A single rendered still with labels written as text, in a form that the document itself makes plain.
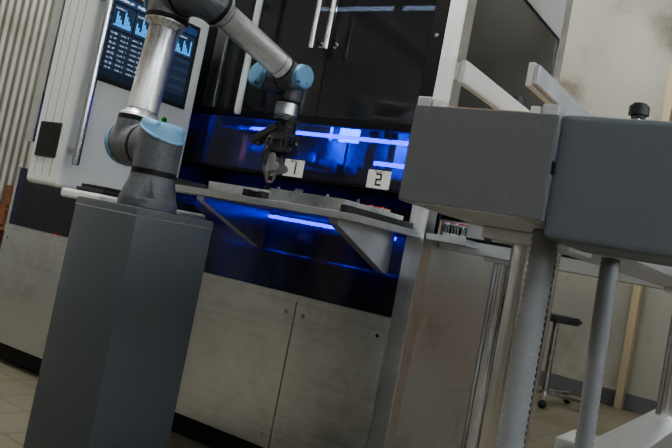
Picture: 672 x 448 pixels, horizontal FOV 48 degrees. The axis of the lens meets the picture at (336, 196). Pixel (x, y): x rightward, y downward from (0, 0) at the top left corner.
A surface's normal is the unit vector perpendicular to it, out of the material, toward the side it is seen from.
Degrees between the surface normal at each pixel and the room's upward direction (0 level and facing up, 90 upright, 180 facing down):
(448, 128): 90
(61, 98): 90
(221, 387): 90
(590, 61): 90
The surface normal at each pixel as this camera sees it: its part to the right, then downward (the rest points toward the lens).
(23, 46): 0.79, 0.11
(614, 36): -0.58, -0.16
